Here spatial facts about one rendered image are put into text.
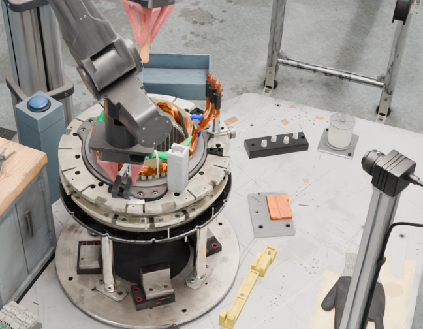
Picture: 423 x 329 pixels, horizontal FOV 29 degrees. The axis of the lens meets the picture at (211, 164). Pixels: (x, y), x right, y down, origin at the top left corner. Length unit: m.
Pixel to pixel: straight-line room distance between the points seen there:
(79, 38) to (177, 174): 0.37
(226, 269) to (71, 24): 0.75
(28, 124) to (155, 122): 0.61
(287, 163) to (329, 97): 1.50
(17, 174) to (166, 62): 0.47
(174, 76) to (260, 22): 2.07
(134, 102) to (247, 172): 0.81
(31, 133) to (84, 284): 0.33
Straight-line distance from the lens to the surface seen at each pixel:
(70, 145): 1.54
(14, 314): 1.64
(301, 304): 1.70
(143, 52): 1.39
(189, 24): 3.81
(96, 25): 1.15
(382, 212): 1.15
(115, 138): 1.27
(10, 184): 1.53
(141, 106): 1.17
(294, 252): 1.78
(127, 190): 1.33
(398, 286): 1.77
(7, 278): 1.64
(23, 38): 1.85
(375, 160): 1.11
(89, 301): 1.67
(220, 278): 1.70
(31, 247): 1.68
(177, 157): 1.39
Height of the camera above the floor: 2.13
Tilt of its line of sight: 44 degrees down
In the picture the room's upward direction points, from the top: 3 degrees clockwise
